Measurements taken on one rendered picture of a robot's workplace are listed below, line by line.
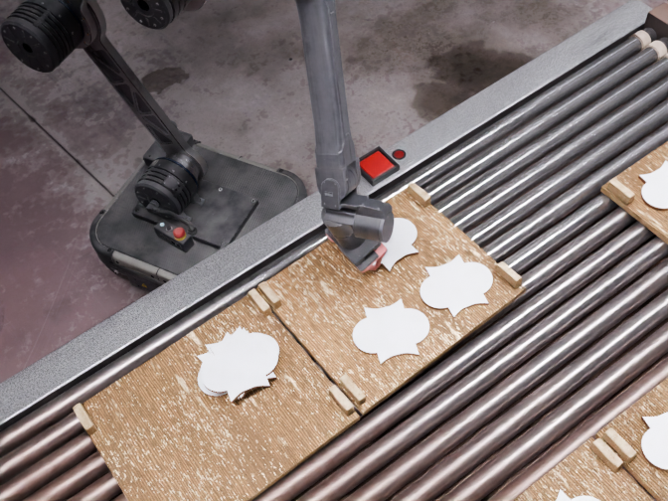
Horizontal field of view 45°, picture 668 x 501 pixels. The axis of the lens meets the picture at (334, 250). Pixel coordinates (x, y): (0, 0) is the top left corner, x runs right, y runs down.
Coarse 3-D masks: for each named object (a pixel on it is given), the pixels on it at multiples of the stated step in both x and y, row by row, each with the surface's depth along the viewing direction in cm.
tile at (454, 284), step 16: (432, 272) 162; (448, 272) 162; (464, 272) 162; (480, 272) 161; (432, 288) 160; (448, 288) 160; (464, 288) 159; (480, 288) 159; (432, 304) 158; (448, 304) 158; (464, 304) 157; (480, 304) 158
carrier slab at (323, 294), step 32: (416, 224) 171; (448, 224) 170; (320, 256) 168; (416, 256) 166; (448, 256) 165; (480, 256) 164; (256, 288) 165; (288, 288) 164; (320, 288) 163; (352, 288) 163; (384, 288) 162; (416, 288) 161; (512, 288) 160; (288, 320) 160; (320, 320) 159; (352, 320) 158; (448, 320) 157; (480, 320) 156; (320, 352) 155; (352, 352) 154; (384, 384) 150
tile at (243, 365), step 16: (224, 352) 153; (240, 352) 153; (256, 352) 152; (272, 352) 152; (208, 368) 151; (224, 368) 151; (240, 368) 151; (256, 368) 150; (272, 368) 150; (208, 384) 149; (224, 384) 149; (240, 384) 149; (256, 384) 148
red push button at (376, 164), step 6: (372, 156) 183; (378, 156) 183; (384, 156) 183; (360, 162) 183; (366, 162) 183; (372, 162) 182; (378, 162) 182; (384, 162) 182; (390, 162) 182; (366, 168) 182; (372, 168) 181; (378, 168) 181; (384, 168) 181; (390, 168) 181; (372, 174) 180; (378, 174) 180
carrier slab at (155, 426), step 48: (192, 336) 159; (288, 336) 158; (144, 384) 154; (192, 384) 153; (288, 384) 152; (96, 432) 149; (144, 432) 148; (192, 432) 148; (240, 432) 147; (288, 432) 146; (336, 432) 145; (144, 480) 143; (192, 480) 142; (240, 480) 142
